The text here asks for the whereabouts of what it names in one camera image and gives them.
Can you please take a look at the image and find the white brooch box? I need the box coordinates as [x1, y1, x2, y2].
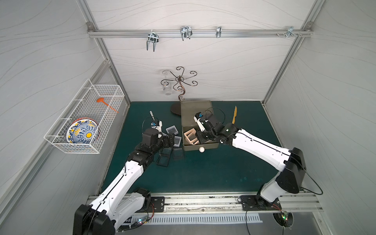
[173, 136, 182, 148]
[165, 125, 179, 136]

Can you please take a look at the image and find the pink brooch box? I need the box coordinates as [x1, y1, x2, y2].
[184, 128, 199, 145]

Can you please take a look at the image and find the olive green drawer cabinet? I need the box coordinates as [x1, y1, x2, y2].
[181, 100, 219, 151]

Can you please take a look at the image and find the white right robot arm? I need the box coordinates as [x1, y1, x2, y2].
[194, 112, 306, 204]

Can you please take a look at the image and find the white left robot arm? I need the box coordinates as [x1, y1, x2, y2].
[72, 128, 175, 235]

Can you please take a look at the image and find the black brooch box left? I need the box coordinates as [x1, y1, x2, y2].
[156, 147, 173, 167]

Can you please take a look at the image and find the black brooch box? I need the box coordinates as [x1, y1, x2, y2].
[156, 147, 173, 167]
[173, 148, 185, 160]

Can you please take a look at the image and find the black brooch box right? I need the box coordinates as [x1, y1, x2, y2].
[173, 148, 185, 160]

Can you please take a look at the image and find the metal spoon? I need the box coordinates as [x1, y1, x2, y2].
[149, 111, 155, 121]

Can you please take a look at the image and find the yellow wooden knife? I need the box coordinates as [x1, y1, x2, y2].
[232, 106, 238, 124]

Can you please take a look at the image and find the dark metal scroll stand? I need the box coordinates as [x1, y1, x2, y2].
[160, 66, 198, 116]

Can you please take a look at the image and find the clear glass cup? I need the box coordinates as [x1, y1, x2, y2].
[160, 70, 174, 96]

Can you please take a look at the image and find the orange plastic spoon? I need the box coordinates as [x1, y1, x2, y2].
[97, 98, 118, 113]

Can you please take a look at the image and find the blue yellow patterned plate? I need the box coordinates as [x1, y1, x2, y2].
[66, 118, 98, 144]

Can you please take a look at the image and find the metal hook small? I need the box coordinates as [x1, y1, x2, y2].
[215, 26, 222, 38]

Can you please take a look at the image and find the metal hook left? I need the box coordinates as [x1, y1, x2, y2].
[146, 32, 159, 52]

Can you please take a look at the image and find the metal hook centre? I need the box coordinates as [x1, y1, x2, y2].
[180, 26, 193, 41]

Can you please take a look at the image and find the metal hook right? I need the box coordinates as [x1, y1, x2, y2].
[276, 26, 302, 39]

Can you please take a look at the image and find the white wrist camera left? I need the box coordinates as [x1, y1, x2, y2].
[150, 120, 163, 132]

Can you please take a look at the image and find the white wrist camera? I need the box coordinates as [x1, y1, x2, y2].
[150, 120, 163, 132]
[194, 112, 206, 132]

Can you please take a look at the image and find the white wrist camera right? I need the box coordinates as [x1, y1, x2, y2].
[194, 112, 206, 132]

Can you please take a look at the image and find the white wire basket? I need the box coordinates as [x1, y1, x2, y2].
[44, 80, 124, 154]

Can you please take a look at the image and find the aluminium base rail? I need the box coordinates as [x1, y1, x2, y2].
[151, 192, 324, 214]

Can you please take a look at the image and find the aluminium top rail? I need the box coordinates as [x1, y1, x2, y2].
[88, 26, 314, 39]

